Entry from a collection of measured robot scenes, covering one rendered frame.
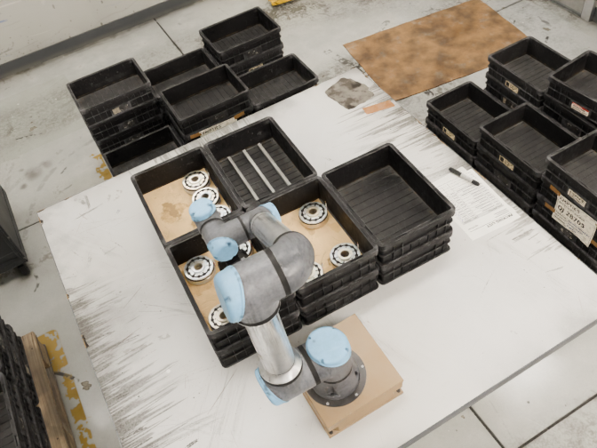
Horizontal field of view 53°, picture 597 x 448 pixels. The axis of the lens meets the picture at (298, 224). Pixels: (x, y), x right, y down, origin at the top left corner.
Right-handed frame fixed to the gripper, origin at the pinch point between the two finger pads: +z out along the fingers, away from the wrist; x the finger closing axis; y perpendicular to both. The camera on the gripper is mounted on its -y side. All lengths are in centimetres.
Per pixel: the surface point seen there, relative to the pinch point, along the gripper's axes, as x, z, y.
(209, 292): 12.0, 2.6, 2.6
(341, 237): -36.0, 9.1, -1.9
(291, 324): -5.9, 12.1, -18.8
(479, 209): -88, 29, -9
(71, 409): 96, 75, 40
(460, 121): -141, 80, 72
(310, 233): -28.0, 8.0, 5.8
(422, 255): -57, 19, -19
